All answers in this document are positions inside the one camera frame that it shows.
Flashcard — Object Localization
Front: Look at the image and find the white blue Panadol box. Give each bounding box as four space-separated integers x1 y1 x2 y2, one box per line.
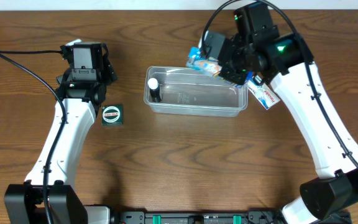
247 76 281 110

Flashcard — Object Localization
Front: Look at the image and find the blue Kool Fever box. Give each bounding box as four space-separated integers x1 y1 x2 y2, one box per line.
186 47 254 88

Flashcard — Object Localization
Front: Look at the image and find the black bottle white cap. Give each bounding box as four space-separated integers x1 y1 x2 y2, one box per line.
147 78 162 103

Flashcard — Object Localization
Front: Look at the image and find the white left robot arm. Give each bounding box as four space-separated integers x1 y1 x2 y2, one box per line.
4 40 117 223

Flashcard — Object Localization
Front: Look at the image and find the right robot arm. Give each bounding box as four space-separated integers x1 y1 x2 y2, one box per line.
200 1 358 223

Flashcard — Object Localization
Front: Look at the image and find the clear plastic container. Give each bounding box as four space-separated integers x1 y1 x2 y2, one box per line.
144 66 248 117

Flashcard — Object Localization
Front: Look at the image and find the green Zam-Buk tin box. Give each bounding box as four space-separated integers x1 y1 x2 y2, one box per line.
101 105 124 126

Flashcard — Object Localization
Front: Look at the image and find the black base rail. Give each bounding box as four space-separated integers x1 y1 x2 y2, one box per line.
85 208 352 224

